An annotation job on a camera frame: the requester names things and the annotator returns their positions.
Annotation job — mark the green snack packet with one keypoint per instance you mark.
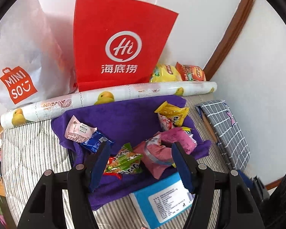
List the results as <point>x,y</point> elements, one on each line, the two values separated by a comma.
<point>126,161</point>

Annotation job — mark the pale pink snack packet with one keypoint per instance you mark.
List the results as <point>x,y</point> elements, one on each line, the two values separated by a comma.
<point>77,131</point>

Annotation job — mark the orange chips bag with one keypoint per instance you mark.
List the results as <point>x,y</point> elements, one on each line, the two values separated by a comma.
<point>190,72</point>

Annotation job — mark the striped quilted mattress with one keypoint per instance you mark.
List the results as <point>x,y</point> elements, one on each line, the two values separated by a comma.
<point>31,149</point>

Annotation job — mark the blue tissue box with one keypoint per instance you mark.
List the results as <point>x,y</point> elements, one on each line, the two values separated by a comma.
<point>161,201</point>

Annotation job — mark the white Miniso plastic bag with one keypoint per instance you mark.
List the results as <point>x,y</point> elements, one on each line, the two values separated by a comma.
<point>32,66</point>

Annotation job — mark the blue snack packet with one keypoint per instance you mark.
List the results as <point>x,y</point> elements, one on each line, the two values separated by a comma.
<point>95,142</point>

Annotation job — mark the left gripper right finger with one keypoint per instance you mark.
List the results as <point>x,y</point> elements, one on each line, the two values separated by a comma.
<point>186,166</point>

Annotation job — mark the yellow snack packet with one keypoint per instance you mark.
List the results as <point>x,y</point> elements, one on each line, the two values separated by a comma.
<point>174,113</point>

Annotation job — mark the yellow chips bag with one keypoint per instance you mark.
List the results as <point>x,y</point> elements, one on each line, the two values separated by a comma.
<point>165,73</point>

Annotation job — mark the rolled fruit-print mat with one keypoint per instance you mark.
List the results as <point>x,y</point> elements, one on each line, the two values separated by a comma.
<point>54,107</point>

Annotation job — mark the pink Lotso candy packet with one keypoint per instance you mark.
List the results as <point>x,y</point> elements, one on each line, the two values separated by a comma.
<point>165,123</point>

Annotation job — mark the magenta snack packet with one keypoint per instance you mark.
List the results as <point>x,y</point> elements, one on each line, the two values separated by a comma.
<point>178,135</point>

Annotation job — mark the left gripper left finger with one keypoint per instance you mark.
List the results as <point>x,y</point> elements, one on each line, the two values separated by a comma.
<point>95,165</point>

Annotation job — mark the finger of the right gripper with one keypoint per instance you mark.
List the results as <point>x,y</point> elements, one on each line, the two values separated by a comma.
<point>248,182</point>

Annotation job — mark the purple towel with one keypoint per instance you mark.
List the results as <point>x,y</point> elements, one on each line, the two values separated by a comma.
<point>130,121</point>

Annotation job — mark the brown wooden door frame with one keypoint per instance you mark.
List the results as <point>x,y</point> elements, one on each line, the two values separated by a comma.
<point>229,38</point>

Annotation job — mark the red Haidilao paper bag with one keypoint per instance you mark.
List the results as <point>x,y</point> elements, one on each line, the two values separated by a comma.
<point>118,42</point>

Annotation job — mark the red snack packet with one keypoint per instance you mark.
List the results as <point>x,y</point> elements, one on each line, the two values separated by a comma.
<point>108,173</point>

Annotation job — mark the grey checked fabric bundle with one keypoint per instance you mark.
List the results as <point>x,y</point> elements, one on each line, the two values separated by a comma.
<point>231,141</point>

